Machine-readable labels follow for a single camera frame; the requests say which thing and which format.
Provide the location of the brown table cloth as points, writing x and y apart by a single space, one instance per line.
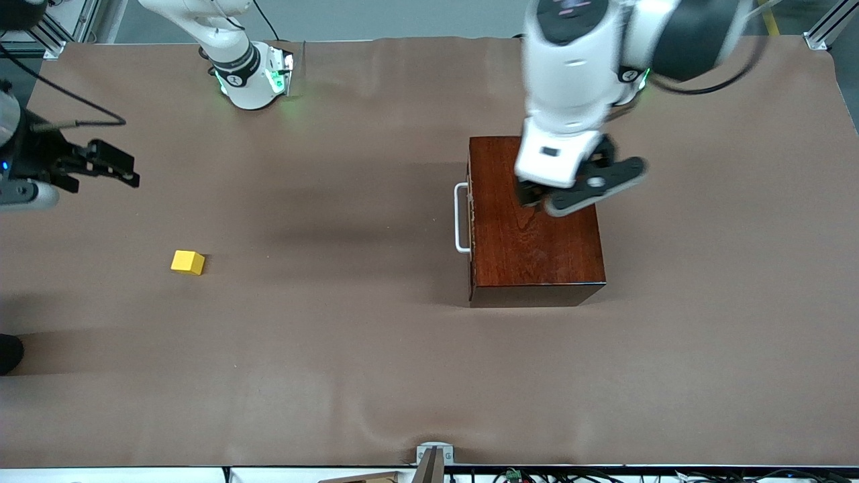
335 376

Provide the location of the black shoe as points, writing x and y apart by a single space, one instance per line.
8 353

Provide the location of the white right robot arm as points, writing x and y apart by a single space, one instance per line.
235 67

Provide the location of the grey metal clamp bracket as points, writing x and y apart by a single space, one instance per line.
448 456

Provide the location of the aluminium frame profile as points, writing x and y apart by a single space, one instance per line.
50 40
822 33

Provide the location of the dark brown wooden cabinet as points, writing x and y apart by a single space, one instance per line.
537 268

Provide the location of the green connector plug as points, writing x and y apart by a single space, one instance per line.
513 474

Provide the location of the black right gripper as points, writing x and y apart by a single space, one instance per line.
41 155

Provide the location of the wooden board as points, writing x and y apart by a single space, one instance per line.
369 479

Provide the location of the yellow block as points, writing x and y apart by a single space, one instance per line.
186 261

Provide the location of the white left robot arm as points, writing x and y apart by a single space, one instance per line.
570 80

